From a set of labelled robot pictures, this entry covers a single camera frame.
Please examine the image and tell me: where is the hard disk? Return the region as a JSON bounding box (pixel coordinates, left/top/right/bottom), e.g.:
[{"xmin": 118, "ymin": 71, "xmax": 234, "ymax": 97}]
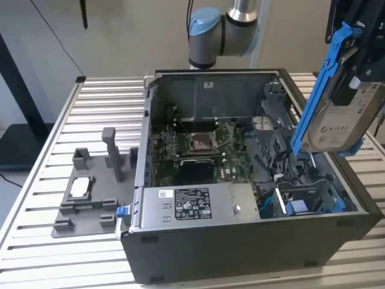
[{"xmin": 290, "ymin": 21, "xmax": 385, "ymax": 159}]

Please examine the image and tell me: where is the metal disk bay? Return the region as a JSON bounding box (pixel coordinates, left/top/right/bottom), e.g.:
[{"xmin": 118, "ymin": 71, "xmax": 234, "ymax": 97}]
[{"xmin": 275, "ymin": 179, "xmax": 347, "ymax": 218}]

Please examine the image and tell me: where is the grey metal drive cage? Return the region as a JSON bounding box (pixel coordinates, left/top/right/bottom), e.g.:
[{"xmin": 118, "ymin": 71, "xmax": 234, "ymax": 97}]
[{"xmin": 251, "ymin": 99, "xmax": 301, "ymax": 181}]

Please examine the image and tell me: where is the green motherboard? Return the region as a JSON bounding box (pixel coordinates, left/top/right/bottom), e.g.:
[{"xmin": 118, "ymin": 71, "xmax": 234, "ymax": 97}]
[{"xmin": 150, "ymin": 119, "xmax": 256, "ymax": 187}]

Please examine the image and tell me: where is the CPU socket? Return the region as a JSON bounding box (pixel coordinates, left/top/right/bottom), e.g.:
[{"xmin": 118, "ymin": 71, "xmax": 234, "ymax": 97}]
[{"xmin": 185, "ymin": 129, "xmax": 220, "ymax": 154}]

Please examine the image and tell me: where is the black grey PC case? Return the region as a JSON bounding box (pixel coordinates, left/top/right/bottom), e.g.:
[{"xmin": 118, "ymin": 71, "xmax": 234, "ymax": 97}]
[{"xmin": 115, "ymin": 67, "xmax": 383, "ymax": 285}]

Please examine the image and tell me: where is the grey power supply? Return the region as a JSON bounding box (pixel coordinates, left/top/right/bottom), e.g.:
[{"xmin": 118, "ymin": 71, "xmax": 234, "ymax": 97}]
[{"xmin": 140, "ymin": 182, "xmax": 261, "ymax": 228}]

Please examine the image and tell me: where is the black antenna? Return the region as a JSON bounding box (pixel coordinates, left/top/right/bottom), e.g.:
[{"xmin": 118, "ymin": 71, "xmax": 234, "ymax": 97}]
[{"xmin": 78, "ymin": 0, "xmax": 88, "ymax": 30}]

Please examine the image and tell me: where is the grey parts rack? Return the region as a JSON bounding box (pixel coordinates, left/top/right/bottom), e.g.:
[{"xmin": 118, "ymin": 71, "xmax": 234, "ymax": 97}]
[{"xmin": 51, "ymin": 126, "xmax": 139, "ymax": 240}]

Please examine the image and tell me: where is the silver CPU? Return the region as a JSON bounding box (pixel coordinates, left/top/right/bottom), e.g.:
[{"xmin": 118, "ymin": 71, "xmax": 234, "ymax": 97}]
[{"xmin": 68, "ymin": 177, "xmax": 93, "ymax": 198}]

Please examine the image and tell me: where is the black desk stand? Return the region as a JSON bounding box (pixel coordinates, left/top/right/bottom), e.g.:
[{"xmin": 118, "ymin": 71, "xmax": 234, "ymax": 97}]
[{"xmin": 0, "ymin": 33, "xmax": 61, "ymax": 171}]

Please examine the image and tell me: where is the blue data cable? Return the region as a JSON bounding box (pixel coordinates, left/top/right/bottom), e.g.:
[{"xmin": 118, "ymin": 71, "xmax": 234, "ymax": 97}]
[{"xmin": 260, "ymin": 192, "xmax": 273, "ymax": 215}]

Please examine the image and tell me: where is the thin black cable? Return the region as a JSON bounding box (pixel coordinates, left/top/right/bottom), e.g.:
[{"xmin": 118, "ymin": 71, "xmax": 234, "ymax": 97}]
[{"xmin": 29, "ymin": 0, "xmax": 84, "ymax": 78}]

